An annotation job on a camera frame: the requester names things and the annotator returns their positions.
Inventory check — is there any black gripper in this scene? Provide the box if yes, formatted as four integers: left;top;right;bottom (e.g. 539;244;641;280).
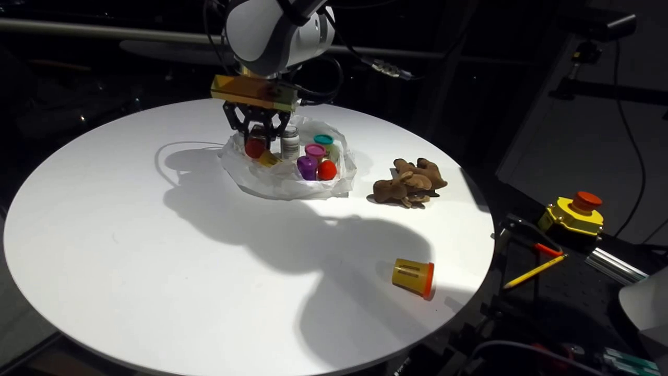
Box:
225;103;294;151

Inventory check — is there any white pill bottle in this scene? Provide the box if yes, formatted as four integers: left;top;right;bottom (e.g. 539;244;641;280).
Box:
281;130;301;156

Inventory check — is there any teal lid playdough tub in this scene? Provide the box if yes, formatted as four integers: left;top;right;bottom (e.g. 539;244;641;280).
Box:
313;133;335;146

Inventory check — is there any purple playdough tub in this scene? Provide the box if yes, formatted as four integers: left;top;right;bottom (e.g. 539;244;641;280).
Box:
297;156;319;180

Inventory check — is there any red lid yellow tub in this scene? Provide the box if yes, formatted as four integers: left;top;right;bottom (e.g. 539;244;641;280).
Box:
393;260;435;302

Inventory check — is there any red lid spice jar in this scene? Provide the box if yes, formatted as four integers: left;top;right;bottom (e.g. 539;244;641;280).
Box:
244;126;268;159

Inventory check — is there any orange lid playdough tub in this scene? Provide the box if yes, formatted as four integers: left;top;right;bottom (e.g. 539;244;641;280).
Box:
259;153;278;167

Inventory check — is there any magenta lid playdough tub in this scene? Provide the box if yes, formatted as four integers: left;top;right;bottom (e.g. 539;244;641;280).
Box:
304;145;327;159

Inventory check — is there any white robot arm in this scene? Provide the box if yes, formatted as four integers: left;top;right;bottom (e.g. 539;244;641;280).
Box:
211;0;337;148

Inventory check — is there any white plastic bag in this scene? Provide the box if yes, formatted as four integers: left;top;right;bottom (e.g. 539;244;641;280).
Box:
220;120;358;201

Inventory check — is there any metal window railing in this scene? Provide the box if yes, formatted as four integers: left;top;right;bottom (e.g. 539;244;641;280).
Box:
0;17;444;61

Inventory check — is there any yellow emergency stop button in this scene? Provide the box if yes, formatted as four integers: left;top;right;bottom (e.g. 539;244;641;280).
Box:
539;190;606;236

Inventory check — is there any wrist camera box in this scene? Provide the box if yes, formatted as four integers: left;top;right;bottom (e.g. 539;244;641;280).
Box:
211;76;297;112

